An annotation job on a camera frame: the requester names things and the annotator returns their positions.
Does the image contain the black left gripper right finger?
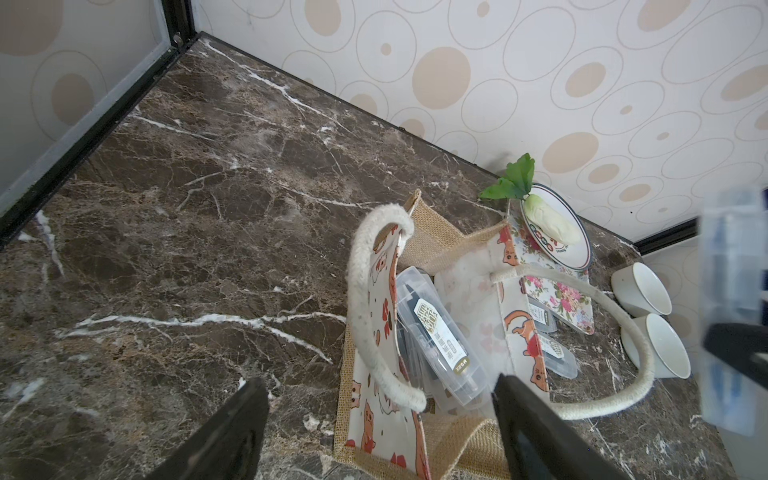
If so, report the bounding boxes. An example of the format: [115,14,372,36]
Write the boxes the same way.
[492,375,626,480]

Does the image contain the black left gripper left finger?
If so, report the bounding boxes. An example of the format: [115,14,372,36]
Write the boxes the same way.
[147,377,269,479]

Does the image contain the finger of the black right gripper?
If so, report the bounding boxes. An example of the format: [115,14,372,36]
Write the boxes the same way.
[703,323,768,389]

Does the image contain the clear compass set case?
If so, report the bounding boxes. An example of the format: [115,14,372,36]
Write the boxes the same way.
[396,267,489,411]
[698,187,767,436]
[538,333,580,379]
[528,298,558,334]

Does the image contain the patterned canvas tote bag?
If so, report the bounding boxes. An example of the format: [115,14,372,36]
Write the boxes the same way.
[333,194,655,479]

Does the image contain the white bowl front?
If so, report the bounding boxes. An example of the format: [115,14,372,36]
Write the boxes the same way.
[632,314,692,379]

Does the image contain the white bowl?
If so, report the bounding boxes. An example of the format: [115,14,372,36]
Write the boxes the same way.
[632,314,692,379]
[611,262,672,318]

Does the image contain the white bowl rear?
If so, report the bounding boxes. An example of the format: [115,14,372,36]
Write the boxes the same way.
[611,262,672,318]

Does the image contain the floral square plate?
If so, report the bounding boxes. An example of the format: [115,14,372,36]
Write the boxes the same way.
[508,213,595,335]

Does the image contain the round patterned plate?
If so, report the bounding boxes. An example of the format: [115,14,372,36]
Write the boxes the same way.
[521,183,593,271]

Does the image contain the white radish with leaves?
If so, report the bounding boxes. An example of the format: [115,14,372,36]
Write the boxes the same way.
[479,153,580,245]

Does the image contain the black corner frame post right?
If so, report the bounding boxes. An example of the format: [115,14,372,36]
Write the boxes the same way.
[634,218,698,256]

